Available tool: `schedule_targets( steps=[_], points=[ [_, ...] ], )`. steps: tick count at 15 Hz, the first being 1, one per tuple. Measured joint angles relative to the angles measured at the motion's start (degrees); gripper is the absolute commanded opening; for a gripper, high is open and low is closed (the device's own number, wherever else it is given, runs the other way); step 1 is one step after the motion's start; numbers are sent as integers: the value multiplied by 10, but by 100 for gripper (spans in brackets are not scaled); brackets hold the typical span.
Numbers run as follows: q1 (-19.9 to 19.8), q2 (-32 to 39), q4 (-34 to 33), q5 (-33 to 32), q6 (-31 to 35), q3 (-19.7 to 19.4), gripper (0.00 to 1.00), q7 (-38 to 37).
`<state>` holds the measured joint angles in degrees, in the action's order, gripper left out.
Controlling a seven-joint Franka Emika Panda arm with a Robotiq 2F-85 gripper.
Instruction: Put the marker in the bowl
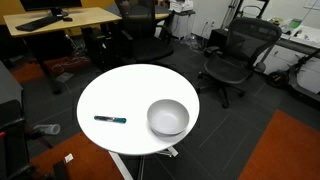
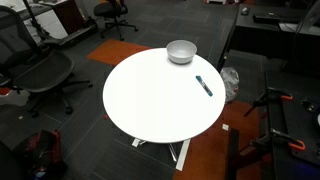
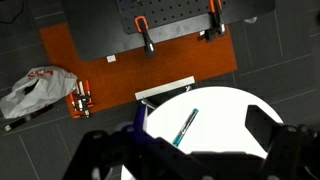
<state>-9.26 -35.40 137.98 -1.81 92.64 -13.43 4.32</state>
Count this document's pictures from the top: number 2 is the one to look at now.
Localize teal marker pen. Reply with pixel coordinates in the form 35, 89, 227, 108
196, 75, 213, 97

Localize white ceramic bowl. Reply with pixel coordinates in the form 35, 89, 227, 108
166, 40, 197, 64

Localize round white table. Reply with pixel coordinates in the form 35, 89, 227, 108
102, 47, 227, 172

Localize white plastic bag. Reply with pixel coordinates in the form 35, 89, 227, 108
220, 67, 240, 103

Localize black electric scooter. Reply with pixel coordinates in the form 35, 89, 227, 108
22, 0, 97, 46

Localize red black backpack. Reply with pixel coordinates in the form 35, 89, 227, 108
13, 130, 67, 180

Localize black mesh office chair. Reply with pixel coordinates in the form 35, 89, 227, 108
0, 5, 93, 117

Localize black desk with devices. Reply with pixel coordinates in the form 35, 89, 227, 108
217, 5, 319, 71

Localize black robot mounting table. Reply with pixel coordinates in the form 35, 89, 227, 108
265, 71, 320, 180

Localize orange handled clamp upper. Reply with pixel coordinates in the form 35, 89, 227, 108
244, 87, 293, 117

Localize orange handled clamp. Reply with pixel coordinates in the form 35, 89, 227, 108
244, 87, 293, 117
252, 128, 306, 152

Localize orange handled clamp lower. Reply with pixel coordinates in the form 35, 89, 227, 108
252, 128, 306, 152

